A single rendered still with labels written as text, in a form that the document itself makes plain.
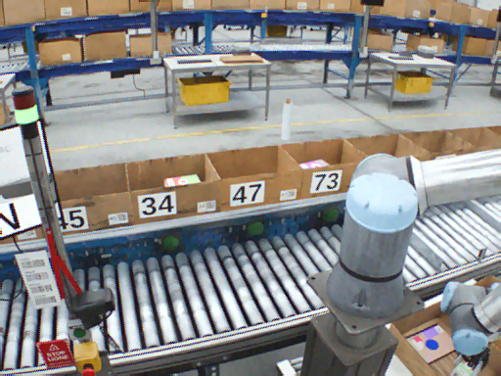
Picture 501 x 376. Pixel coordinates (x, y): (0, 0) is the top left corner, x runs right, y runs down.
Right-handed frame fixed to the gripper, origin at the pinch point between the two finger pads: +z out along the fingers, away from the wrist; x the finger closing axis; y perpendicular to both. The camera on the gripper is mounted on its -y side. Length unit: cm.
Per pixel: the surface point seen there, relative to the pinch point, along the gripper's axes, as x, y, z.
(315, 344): -28, 50, -23
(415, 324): -25.7, -3.3, 1.5
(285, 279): -76, 19, 4
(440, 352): -11.3, -0.6, 2.0
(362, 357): -14, 46, -29
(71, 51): -552, 5, -16
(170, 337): -72, 73, 4
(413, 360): -14.2, 13.8, -1.8
